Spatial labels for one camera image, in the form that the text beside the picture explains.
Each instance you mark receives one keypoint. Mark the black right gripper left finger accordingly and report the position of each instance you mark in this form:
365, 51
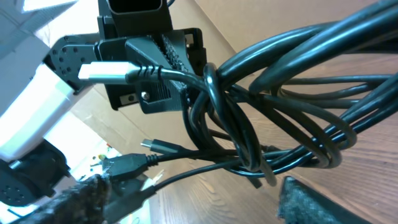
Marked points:
82, 203

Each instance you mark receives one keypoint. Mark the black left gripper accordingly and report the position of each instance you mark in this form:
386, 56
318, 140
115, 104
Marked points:
133, 38

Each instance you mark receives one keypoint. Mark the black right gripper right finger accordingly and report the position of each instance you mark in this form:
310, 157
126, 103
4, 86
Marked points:
300, 204

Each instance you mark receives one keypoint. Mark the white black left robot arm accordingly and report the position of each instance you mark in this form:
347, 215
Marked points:
40, 83

